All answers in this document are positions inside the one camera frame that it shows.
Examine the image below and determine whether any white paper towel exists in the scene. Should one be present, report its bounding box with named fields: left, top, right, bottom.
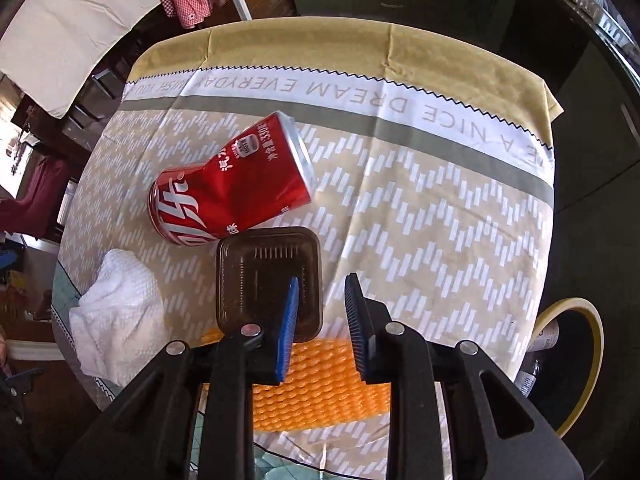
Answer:
left=70, top=249, right=169, bottom=387

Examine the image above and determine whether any orange foam net sleeve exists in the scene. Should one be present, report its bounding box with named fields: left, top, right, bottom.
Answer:
left=199, top=327, right=393, bottom=434

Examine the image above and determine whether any dark wooden chair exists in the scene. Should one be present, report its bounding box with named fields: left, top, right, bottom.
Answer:
left=63, top=63, right=129, bottom=152

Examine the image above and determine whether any brown plastic tray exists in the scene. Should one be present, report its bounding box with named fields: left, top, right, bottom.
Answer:
left=216, top=226, right=323, bottom=342

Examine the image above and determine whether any red cola can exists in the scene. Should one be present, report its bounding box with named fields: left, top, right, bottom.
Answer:
left=148, top=110, right=316, bottom=246

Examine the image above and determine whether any patterned tablecloth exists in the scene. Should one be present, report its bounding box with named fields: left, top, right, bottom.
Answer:
left=52, top=15, right=565, bottom=480

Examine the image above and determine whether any white hanging sheet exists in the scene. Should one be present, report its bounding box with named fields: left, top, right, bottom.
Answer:
left=1, top=0, right=160, bottom=118

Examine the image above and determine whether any clear plastic water bottle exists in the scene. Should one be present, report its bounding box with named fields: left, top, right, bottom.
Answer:
left=514, top=356, right=540, bottom=398

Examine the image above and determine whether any yellow rimmed trash bin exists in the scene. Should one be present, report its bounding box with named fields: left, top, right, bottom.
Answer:
left=523, top=297, right=604, bottom=437

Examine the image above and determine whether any white dish rack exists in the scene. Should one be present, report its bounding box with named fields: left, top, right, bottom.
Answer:
left=568, top=0, right=639, bottom=82

